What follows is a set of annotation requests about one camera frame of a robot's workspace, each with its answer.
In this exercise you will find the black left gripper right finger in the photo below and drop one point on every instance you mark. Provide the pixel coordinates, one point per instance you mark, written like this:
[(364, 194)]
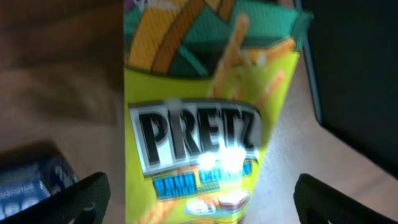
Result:
[(317, 202)]

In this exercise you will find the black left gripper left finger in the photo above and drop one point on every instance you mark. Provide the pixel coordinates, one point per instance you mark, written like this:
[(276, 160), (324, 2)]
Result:
[(83, 202)]

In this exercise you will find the black gift box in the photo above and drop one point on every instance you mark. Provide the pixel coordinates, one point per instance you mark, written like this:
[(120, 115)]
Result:
[(351, 58)]

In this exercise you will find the yellow green Pretz box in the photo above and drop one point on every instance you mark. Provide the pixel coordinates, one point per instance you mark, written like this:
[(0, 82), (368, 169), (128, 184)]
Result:
[(204, 84)]

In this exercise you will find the blue Eclipse mints tin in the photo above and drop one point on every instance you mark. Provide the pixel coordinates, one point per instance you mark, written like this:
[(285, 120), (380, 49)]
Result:
[(29, 183)]

